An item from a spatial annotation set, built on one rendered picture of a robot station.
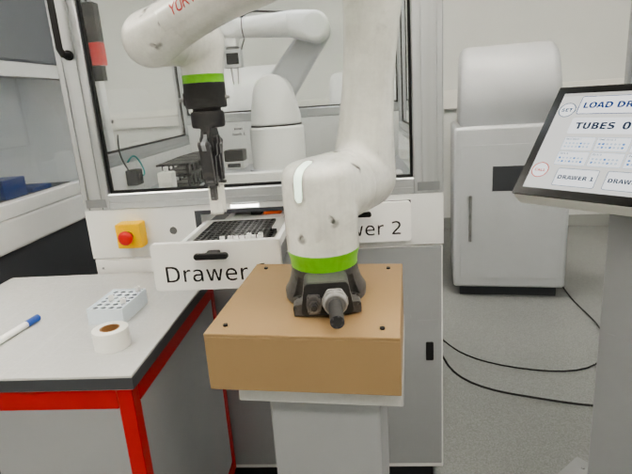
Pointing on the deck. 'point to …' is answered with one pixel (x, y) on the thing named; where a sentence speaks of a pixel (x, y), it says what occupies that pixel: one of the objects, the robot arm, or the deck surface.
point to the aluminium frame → (175, 197)
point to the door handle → (57, 32)
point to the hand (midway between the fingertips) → (217, 198)
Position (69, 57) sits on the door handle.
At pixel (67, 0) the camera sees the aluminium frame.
